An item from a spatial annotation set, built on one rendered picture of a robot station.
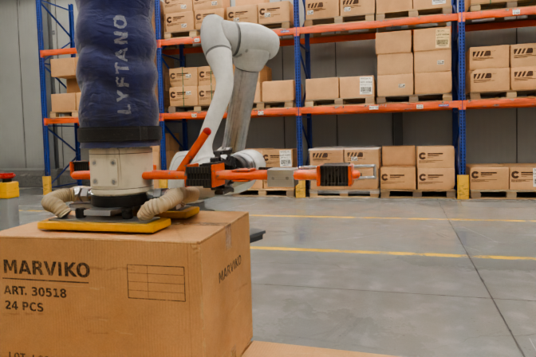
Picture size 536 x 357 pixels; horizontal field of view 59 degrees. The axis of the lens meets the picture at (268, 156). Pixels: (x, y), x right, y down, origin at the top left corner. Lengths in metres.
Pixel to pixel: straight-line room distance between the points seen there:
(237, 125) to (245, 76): 0.21
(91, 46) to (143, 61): 0.13
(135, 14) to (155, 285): 0.70
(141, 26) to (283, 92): 7.27
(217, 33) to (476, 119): 8.18
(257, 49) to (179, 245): 0.98
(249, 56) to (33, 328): 1.17
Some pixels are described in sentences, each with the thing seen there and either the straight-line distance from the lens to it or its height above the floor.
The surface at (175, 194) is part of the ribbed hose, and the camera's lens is 1.25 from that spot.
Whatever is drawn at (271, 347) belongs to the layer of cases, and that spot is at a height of 0.54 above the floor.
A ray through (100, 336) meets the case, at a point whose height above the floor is 0.70.
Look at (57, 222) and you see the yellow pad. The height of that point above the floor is 0.97.
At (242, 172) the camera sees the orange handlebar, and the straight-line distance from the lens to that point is 1.20.
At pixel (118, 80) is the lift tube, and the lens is 1.29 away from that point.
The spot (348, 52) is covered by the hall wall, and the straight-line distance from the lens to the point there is 9.73.
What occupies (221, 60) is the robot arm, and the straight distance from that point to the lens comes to 1.75.
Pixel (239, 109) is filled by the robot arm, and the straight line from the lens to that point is 1.96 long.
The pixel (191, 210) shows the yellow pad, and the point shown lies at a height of 0.97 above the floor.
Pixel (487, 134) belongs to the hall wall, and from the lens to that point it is 9.70.
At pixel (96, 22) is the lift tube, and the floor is 1.48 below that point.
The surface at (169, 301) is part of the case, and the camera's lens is 1.18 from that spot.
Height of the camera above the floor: 1.19
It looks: 3 degrees down
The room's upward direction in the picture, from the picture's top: 2 degrees counter-clockwise
